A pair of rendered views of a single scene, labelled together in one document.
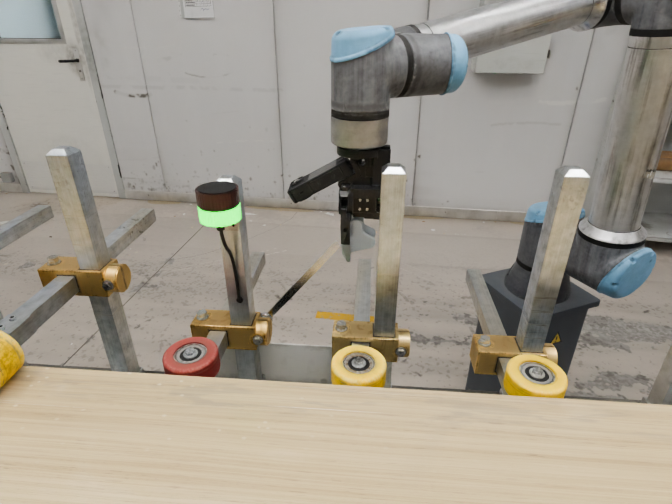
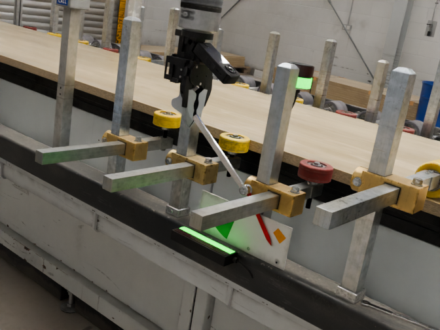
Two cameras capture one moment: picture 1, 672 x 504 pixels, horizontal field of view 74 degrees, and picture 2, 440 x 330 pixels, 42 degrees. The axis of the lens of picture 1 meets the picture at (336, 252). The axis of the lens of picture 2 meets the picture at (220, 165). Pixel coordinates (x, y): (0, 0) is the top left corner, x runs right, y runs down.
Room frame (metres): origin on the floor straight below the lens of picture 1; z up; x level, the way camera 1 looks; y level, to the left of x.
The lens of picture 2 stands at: (1.75, 0.75, 1.24)
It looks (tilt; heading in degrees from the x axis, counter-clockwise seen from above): 16 degrees down; 213
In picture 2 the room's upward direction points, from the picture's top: 9 degrees clockwise
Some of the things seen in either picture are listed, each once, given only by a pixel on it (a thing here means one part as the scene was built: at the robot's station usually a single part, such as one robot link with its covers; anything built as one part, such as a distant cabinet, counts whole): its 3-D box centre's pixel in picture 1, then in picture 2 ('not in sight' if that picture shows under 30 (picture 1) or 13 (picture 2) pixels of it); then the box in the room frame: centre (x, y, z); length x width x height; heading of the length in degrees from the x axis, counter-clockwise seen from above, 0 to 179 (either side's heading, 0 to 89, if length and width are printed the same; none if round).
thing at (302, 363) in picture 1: (267, 362); (241, 228); (0.67, 0.13, 0.75); 0.26 x 0.01 x 0.10; 85
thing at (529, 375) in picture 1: (529, 399); (165, 131); (0.47, -0.28, 0.85); 0.08 x 0.08 x 0.11
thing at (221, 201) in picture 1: (217, 195); (300, 69); (0.60, 0.17, 1.12); 0.06 x 0.06 x 0.02
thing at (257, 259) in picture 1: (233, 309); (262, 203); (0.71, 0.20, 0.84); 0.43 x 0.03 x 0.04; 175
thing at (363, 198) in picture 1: (362, 181); (191, 58); (0.71, -0.04, 1.11); 0.09 x 0.08 x 0.12; 85
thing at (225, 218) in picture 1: (219, 211); (297, 80); (0.60, 0.17, 1.10); 0.06 x 0.06 x 0.02
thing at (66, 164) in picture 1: (100, 282); (375, 190); (0.67, 0.41, 0.93); 0.04 x 0.04 x 0.48; 85
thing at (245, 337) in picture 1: (232, 330); (274, 194); (0.65, 0.19, 0.85); 0.14 x 0.06 x 0.05; 85
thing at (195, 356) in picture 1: (195, 379); (312, 185); (0.51, 0.22, 0.85); 0.08 x 0.08 x 0.11
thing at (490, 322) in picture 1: (494, 334); (110, 149); (0.67, -0.30, 0.82); 0.44 x 0.03 x 0.04; 175
